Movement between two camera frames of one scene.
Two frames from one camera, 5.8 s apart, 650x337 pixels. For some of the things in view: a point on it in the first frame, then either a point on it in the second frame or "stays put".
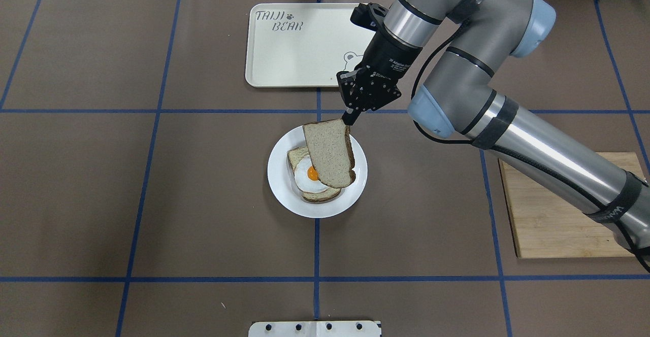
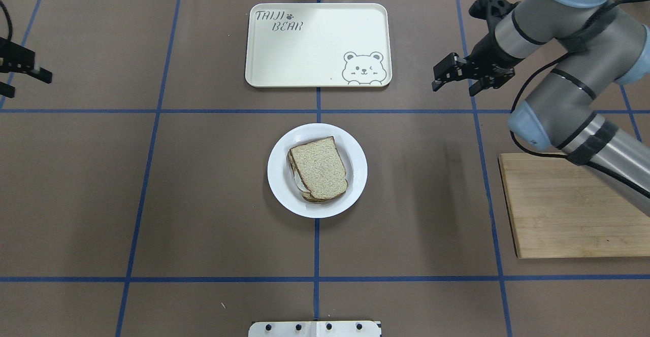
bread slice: [331, 149] -> [321, 168]
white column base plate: [315, 329] stays put
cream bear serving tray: [302, 44] stays put
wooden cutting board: [547, 223] stays put
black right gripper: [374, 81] -> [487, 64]
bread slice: [326, 195] stays put
